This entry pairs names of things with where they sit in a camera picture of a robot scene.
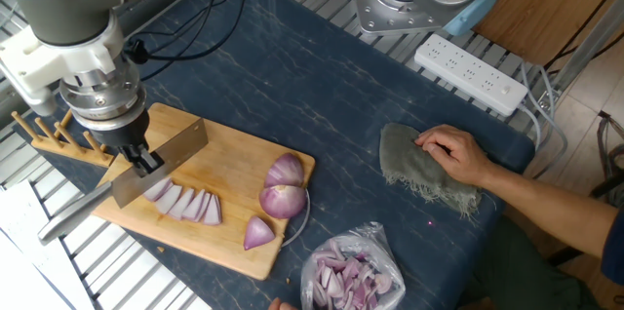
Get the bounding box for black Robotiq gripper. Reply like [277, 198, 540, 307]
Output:
[87, 109, 166, 175]

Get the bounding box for cut red onion piece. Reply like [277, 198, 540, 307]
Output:
[202, 193, 223, 226]
[142, 176, 174, 203]
[180, 188, 212, 223]
[154, 183, 184, 215]

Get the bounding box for steel cleaver knife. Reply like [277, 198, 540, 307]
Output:
[37, 117, 210, 246]

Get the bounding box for clear plastic bag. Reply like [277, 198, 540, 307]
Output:
[299, 221, 407, 310]

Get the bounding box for grey frayed cloth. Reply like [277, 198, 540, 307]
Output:
[378, 122, 484, 218]

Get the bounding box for person's right forearm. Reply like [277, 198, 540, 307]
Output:
[480, 163, 618, 258]

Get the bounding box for person's left hand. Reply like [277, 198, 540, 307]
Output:
[267, 297, 299, 310]

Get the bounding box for person's right hand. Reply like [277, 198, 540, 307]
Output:
[413, 124, 496, 188]

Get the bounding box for wooden peg rack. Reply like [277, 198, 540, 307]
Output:
[10, 109, 116, 169]

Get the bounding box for wooden cutting board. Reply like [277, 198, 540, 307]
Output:
[92, 102, 317, 281]

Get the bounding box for small red onion wedge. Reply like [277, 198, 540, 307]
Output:
[243, 215, 277, 252]

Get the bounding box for red onion quarter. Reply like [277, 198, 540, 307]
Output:
[263, 152, 306, 189]

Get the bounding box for red onion half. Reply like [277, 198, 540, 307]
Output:
[258, 184, 308, 220]

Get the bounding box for white printed paper sheet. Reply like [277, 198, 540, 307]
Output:
[0, 180, 97, 310]

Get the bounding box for dark blue marbled mat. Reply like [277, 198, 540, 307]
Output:
[13, 0, 536, 310]

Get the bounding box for sliced red onion pile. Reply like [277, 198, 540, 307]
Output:
[311, 239, 394, 310]

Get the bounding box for white power strip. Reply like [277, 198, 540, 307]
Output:
[413, 32, 529, 118]

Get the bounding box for dark green trousers leg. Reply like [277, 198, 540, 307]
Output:
[457, 216, 608, 310]

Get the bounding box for navy shirt sleeve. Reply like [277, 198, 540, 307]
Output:
[600, 210, 624, 287]

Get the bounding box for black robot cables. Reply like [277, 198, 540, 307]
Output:
[121, 0, 253, 82]

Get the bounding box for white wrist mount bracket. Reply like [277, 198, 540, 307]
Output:
[0, 15, 126, 116]

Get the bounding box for thin onion ring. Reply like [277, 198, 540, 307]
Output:
[280, 188, 312, 249]

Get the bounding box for grey power strip cable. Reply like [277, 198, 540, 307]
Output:
[516, 61, 570, 179]

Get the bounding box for aluminium frame post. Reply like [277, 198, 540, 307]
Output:
[548, 1, 624, 95]

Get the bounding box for black looped straps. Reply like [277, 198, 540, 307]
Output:
[590, 109, 624, 200]

